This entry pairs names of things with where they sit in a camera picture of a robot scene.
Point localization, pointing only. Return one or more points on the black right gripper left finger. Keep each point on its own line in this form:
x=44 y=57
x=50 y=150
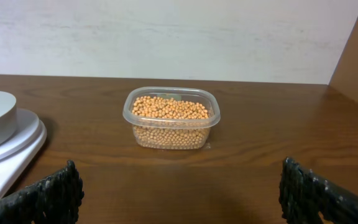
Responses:
x=54 y=199

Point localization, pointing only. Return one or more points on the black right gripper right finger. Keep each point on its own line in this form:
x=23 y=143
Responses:
x=306 y=197

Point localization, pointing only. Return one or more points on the white digital kitchen scale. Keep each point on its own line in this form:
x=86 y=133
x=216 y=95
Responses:
x=18 y=151

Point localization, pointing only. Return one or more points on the soybeans pile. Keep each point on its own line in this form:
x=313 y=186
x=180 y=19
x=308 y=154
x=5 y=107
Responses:
x=172 y=132

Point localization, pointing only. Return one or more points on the clear plastic soybean container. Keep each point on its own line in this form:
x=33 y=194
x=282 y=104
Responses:
x=182 y=94

